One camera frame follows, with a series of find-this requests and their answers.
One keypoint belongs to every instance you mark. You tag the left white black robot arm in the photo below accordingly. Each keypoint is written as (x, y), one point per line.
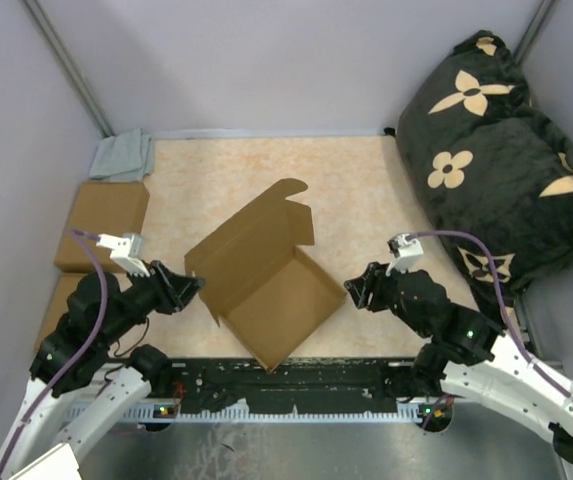
(98, 314)

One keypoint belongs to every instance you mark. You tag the folded brown box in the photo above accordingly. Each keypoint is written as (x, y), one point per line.
(101, 208)
(65, 286)

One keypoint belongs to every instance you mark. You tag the grey cloth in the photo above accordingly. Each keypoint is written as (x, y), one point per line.
(128, 157)

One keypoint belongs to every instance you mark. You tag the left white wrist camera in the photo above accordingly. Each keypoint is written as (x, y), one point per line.
(125, 252)

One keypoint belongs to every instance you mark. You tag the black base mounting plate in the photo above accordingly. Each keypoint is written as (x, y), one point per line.
(301, 390)

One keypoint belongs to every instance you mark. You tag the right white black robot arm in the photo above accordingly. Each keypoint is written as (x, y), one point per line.
(515, 384)

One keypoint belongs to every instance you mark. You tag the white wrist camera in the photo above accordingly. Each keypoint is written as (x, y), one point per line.
(406, 251)
(125, 252)

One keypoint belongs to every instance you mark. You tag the white paper sheet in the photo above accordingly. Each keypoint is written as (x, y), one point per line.
(59, 463)

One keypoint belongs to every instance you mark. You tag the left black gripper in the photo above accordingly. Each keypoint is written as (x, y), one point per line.
(180, 289)

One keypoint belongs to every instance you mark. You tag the black floral pillow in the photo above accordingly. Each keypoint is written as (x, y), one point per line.
(493, 173)

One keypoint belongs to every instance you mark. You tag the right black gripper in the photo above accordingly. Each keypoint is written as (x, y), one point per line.
(358, 287)

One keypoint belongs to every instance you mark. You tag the folded brown box lower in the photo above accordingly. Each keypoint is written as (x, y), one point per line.
(65, 286)

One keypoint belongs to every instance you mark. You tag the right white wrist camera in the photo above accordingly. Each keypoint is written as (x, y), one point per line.
(406, 251)

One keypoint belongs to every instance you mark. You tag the brown cardboard box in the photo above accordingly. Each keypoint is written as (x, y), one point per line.
(259, 282)

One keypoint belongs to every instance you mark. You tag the folded brown box upper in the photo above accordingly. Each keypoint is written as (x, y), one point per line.
(101, 208)

